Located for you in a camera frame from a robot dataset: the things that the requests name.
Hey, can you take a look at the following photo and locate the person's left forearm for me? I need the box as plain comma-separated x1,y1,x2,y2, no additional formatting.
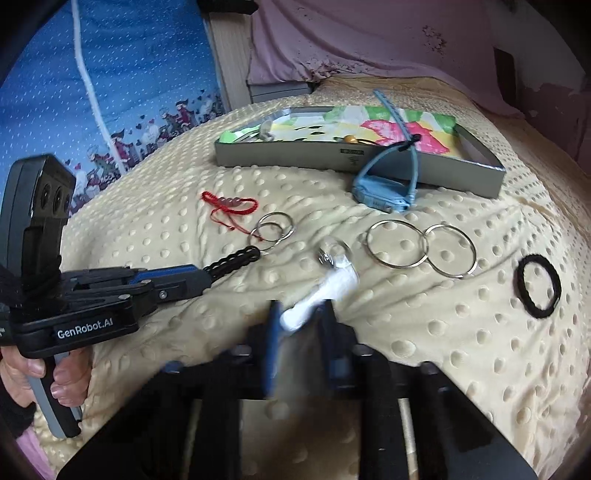
0,385,38,444

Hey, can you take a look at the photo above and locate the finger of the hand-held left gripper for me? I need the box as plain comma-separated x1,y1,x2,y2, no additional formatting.
68,270,212,315
64,264,200,292

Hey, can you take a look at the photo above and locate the person's pink clothing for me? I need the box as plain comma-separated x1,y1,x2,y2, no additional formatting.
14,427,58,480

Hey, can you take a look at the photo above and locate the small silver ring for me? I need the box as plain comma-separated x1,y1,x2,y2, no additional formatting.
315,237,352,269

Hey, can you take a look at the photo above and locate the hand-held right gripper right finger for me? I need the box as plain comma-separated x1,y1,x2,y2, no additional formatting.
318,299,444,400

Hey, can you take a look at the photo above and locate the light wooden panel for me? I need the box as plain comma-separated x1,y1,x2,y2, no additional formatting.
203,0,260,114

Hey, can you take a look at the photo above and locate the grey box tray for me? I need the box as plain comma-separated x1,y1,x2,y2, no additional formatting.
214,105,507,199

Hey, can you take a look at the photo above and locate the grey nightstand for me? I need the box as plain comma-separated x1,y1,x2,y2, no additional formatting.
247,80,315,105

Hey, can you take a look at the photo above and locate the black braided bracelet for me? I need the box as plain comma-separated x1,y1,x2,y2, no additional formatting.
203,246,262,280

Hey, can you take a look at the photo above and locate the blue printed fabric wardrobe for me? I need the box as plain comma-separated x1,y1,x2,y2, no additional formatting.
0,0,228,206

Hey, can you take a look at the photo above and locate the red string bracelet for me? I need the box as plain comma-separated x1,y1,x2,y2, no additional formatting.
201,191,258,241

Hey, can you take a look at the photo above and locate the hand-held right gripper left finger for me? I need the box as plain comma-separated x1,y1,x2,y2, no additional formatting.
159,299,289,402

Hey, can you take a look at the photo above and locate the yellow dotted blanket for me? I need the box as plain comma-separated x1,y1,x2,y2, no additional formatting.
39,76,591,480

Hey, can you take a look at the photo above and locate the colourful printed cloth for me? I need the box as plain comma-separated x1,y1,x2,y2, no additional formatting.
219,106,461,156

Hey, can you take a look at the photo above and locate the large silver bangle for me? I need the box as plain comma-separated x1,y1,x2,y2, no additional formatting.
425,224,477,280
366,219,430,269

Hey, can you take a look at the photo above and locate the black hair tie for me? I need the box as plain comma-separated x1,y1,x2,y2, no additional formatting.
515,254,563,319

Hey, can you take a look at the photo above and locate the person's left hand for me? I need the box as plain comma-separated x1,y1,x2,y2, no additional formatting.
0,346,93,409

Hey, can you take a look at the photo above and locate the small silver hoop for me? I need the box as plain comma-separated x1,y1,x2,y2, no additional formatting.
248,222,283,253
256,212,295,243

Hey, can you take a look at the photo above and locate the pink cloth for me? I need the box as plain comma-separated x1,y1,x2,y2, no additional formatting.
247,0,527,117

